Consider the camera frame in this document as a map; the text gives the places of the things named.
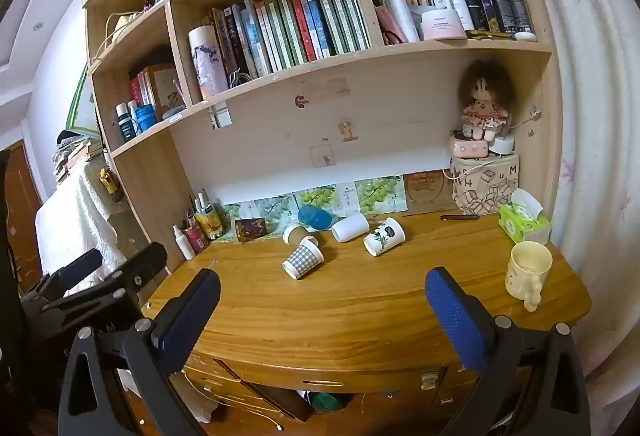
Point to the stack of magazines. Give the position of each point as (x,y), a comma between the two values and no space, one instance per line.
(72,151)

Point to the red books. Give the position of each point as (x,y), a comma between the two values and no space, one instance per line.
(140,88)

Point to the small brown card box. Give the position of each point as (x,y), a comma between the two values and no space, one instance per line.
(250,229)

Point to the pink cream jar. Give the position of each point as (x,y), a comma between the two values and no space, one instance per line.
(442,24)

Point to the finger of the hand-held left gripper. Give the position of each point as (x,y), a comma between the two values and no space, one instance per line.
(142,263)
(75,268)

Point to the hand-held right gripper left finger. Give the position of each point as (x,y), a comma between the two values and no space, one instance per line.
(186,316)

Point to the white leaf print cup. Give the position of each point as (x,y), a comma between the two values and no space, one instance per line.
(383,236)

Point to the white floral curtain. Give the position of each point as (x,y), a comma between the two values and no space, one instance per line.
(590,91)

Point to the green tissue box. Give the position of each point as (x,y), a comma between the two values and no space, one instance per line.
(522,220)

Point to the white quilted cloth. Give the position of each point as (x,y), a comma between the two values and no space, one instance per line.
(75,221)

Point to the pink music box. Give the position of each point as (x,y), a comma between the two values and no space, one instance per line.
(467,147)

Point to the black pen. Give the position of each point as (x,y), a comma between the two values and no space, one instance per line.
(460,217)

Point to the checkered paper cup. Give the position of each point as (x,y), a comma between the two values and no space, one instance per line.
(303,261)

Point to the green framed picture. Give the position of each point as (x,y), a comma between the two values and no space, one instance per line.
(82,106)

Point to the small white squeeze bottle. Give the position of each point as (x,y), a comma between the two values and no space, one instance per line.
(183,242)

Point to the gold padlock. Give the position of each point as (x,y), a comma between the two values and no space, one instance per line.
(106,179)

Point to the yellow label bottle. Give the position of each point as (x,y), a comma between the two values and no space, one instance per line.
(210,222)

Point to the dark glass bottle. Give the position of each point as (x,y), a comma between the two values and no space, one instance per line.
(123,122)

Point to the row of green and blue books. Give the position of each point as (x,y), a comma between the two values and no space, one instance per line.
(295,28)

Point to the plain white cup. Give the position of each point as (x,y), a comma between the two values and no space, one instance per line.
(350,227)

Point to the cream ceramic mug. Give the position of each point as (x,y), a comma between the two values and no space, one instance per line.
(527,273)

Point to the blue plastic cup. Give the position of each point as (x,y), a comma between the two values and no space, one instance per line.
(315,216)

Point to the letter print storage box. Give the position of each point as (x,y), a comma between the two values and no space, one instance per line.
(485,186)

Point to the tall white spray bottle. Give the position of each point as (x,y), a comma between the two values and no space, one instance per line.
(397,6)

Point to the white floral tube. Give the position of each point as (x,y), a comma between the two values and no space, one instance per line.
(206,62)

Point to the blue jar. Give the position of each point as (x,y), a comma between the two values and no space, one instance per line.
(146,117)

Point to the picture print box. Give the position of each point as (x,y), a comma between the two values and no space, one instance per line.
(167,88)

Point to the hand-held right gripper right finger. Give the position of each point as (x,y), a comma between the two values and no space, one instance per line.
(456,316)

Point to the small black cosmetic bottle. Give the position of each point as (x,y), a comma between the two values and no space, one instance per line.
(472,10)

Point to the white round device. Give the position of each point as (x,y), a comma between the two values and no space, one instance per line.
(502,145)

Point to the wooden bookshelf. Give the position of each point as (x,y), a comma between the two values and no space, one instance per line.
(150,166)

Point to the rag doll with brown hair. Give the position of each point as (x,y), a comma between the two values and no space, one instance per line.
(485,101)

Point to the brown paper cup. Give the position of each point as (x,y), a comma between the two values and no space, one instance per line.
(295,233)

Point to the white oval case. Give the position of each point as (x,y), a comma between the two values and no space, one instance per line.
(525,36)

